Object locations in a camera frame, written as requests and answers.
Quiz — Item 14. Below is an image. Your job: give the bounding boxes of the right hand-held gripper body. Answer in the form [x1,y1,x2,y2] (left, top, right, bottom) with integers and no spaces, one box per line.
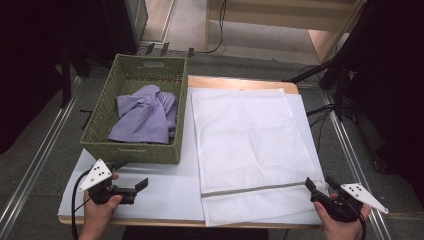
[310,182,390,224]

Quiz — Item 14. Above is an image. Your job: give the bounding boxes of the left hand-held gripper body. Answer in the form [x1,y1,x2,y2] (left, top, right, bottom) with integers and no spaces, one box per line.
[77,158,138,205]

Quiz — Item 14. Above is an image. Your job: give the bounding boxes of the green woven basket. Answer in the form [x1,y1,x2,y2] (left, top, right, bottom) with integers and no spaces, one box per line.
[80,53,189,165]

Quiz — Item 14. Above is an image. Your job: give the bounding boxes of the purple shirt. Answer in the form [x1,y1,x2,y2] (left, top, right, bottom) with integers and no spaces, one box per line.
[107,84,179,145]

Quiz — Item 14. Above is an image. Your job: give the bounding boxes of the white mesh laundry bag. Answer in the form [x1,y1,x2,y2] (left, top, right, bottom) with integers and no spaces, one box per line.
[190,88,329,228]

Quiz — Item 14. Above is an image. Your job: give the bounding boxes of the person's right hand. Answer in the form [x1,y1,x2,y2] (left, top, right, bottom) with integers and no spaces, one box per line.
[313,201,372,240]

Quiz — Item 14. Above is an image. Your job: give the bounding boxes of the person's left hand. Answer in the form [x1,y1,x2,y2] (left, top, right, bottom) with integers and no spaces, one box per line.
[81,195,124,233]

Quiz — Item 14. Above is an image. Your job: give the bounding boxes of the white board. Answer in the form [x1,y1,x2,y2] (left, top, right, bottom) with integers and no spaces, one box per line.
[57,87,329,226]

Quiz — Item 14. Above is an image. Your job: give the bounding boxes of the black metal stand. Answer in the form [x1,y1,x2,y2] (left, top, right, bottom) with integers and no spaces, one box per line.
[59,46,73,108]
[283,0,378,121]

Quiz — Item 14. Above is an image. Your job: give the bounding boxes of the light wooden shelf unit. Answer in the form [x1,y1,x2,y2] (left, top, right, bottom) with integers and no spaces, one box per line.
[204,0,368,63]

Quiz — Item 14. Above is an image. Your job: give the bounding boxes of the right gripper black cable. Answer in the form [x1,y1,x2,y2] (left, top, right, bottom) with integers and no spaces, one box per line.
[349,203,368,240]

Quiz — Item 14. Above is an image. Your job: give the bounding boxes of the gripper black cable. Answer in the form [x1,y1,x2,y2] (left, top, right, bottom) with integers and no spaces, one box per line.
[349,203,368,240]
[70,168,93,240]

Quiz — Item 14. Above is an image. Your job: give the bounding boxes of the metal floor rail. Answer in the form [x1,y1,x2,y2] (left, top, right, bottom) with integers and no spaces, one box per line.
[0,76,83,231]
[321,91,393,240]

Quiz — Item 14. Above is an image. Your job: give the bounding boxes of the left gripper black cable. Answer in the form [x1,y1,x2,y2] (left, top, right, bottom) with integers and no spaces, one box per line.
[70,168,93,240]

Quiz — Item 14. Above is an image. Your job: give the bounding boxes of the black floor cables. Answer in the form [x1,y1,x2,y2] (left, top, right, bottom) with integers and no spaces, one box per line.
[305,103,336,154]

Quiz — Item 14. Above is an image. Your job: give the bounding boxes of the hanging black cable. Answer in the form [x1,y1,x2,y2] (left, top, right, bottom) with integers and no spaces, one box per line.
[191,0,228,56]

